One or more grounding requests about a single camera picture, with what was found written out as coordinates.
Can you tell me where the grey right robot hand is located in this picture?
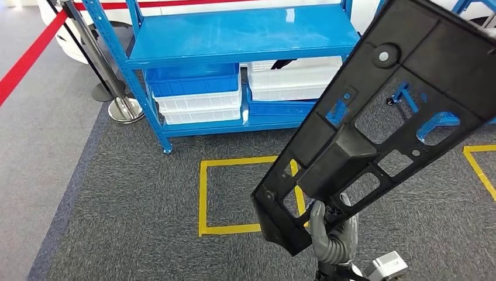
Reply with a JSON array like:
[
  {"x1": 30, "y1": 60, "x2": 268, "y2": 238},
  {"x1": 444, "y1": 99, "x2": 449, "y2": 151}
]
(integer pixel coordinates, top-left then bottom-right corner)
[{"x1": 309, "y1": 193, "x2": 360, "y2": 267}]

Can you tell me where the black plastic panel part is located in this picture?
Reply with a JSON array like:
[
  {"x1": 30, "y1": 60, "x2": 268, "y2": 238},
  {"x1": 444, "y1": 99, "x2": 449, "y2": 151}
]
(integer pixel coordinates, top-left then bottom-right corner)
[{"x1": 251, "y1": 0, "x2": 496, "y2": 257}]

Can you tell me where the blue metal shelf rack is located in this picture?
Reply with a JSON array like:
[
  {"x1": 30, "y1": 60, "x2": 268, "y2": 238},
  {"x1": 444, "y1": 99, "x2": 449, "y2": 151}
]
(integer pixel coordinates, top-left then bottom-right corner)
[
  {"x1": 387, "y1": 0, "x2": 496, "y2": 145},
  {"x1": 80, "y1": 0, "x2": 363, "y2": 155}
]

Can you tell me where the blue plastic bin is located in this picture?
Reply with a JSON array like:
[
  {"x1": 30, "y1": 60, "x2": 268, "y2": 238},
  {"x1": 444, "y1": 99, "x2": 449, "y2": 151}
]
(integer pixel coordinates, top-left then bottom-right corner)
[
  {"x1": 144, "y1": 63, "x2": 241, "y2": 98},
  {"x1": 246, "y1": 90, "x2": 321, "y2": 118}
]

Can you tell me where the yellow floor tape square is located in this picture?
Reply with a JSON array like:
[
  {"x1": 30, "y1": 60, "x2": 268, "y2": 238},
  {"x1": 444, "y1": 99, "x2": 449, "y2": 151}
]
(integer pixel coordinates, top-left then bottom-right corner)
[{"x1": 463, "y1": 144, "x2": 496, "y2": 203}]

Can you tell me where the black plastic strip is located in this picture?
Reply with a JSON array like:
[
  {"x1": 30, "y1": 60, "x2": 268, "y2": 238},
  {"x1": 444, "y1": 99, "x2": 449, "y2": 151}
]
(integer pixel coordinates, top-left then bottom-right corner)
[{"x1": 270, "y1": 58, "x2": 298, "y2": 71}]

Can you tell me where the white car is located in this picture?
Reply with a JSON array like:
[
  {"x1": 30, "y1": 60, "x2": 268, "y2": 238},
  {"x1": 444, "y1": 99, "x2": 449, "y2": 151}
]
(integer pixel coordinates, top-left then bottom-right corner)
[{"x1": 36, "y1": 0, "x2": 496, "y2": 66}]

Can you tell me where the red barrier belt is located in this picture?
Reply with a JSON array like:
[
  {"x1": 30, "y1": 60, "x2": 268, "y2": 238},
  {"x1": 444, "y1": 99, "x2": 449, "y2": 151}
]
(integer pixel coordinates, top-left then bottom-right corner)
[
  {"x1": 0, "y1": 9, "x2": 71, "y2": 108},
  {"x1": 73, "y1": 0, "x2": 254, "y2": 12}
]

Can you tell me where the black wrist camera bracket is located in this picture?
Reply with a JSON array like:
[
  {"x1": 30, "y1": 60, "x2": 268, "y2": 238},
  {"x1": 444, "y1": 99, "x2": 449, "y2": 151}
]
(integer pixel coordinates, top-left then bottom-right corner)
[{"x1": 315, "y1": 262, "x2": 373, "y2": 281}]

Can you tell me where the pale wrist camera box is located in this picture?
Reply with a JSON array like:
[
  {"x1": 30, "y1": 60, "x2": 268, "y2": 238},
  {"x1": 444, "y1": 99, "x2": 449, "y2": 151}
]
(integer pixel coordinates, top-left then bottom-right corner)
[{"x1": 364, "y1": 251, "x2": 409, "y2": 281}]

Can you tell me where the chrome stanchion post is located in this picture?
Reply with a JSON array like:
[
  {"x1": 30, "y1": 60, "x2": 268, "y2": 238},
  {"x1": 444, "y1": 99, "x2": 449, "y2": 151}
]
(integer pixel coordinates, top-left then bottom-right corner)
[{"x1": 59, "y1": 0, "x2": 145, "y2": 125}]

